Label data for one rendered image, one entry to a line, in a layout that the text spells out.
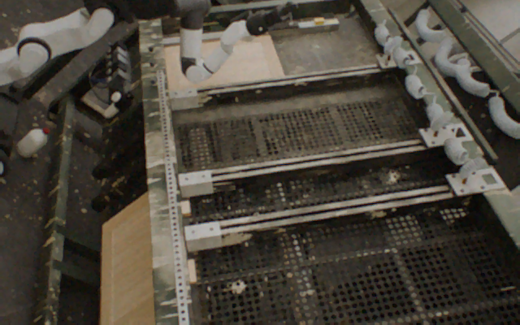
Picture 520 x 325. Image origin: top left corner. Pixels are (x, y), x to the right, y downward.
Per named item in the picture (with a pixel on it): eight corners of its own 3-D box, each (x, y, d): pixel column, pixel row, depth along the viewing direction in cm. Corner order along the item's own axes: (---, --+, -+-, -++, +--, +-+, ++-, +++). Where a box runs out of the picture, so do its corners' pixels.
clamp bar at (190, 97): (171, 100, 256) (163, 58, 239) (409, 68, 271) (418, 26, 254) (171, 113, 249) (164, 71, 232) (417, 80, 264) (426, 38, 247)
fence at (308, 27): (163, 45, 289) (162, 38, 286) (335, 24, 301) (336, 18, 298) (164, 49, 286) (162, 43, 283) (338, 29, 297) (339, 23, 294)
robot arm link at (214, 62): (231, 58, 225) (201, 90, 232) (233, 50, 234) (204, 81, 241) (211, 41, 221) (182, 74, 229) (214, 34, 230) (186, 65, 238)
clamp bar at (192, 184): (179, 183, 219) (172, 140, 202) (456, 141, 233) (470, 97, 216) (182, 201, 212) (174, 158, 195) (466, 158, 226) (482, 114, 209)
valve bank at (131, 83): (88, 53, 284) (119, 24, 276) (109, 69, 293) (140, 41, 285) (84, 114, 249) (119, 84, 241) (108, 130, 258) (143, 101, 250)
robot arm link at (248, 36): (256, 32, 216) (232, 43, 221) (268, 36, 225) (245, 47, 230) (248, 6, 217) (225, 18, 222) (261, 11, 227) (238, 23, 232)
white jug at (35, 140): (16, 140, 289) (40, 119, 283) (32, 149, 296) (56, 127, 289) (14, 153, 283) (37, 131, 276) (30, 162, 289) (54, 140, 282)
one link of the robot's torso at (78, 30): (8, 50, 232) (101, 2, 225) (13, 28, 244) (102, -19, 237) (32, 75, 243) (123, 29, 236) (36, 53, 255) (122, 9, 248)
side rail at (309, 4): (162, 29, 311) (159, 12, 303) (347, 8, 324) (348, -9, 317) (162, 35, 307) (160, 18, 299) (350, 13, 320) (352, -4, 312)
